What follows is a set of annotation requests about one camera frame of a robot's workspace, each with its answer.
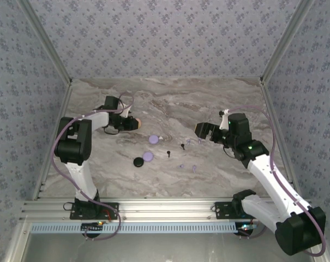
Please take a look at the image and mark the small black controller board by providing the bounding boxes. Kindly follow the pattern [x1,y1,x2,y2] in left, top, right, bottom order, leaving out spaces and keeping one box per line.
[237,223,257,236]
[81,222,105,233]

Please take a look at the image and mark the grey metal panel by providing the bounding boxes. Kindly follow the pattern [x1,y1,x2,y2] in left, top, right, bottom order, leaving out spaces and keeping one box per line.
[5,231,330,262]

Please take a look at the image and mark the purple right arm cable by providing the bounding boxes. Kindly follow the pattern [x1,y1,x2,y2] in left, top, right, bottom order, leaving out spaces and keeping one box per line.
[227,105,327,257]

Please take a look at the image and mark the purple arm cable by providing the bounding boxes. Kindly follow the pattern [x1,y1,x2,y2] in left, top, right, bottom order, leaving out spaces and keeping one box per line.
[227,105,327,257]
[53,92,135,241]

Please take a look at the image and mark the aluminium side rail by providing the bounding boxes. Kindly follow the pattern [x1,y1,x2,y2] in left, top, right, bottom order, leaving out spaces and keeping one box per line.
[260,79,302,193]
[32,80,74,201]

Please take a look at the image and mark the long aluminium base rail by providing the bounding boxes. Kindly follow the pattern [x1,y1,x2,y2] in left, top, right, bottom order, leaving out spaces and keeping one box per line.
[20,198,313,221]

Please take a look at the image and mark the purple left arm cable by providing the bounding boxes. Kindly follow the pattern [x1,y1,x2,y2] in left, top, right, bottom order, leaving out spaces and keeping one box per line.
[53,92,135,241]

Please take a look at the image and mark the white slotted cable duct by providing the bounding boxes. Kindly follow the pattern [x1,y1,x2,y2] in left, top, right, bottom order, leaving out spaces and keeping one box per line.
[30,222,260,235]

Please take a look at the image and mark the aluminium corner post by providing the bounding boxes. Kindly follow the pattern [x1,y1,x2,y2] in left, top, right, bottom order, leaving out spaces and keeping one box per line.
[259,0,317,84]
[19,0,74,87]

